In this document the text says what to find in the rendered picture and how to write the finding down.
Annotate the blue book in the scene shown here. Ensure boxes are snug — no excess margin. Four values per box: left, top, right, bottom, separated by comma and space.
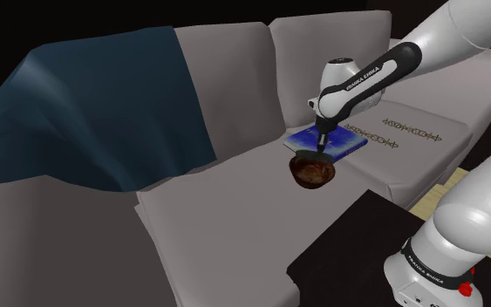
283, 124, 370, 165

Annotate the brown wooden bowl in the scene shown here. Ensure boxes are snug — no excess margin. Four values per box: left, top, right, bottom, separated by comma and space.
289, 148, 337, 191

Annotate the gold and black skewer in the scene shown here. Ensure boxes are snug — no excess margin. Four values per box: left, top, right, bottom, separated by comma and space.
343, 123, 399, 150
382, 117, 443, 143

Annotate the grey sofa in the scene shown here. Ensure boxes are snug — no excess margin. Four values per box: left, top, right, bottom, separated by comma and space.
0, 10, 491, 307

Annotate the dark blue blanket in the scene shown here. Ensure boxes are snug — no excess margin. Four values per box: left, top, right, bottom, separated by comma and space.
0, 25, 218, 193

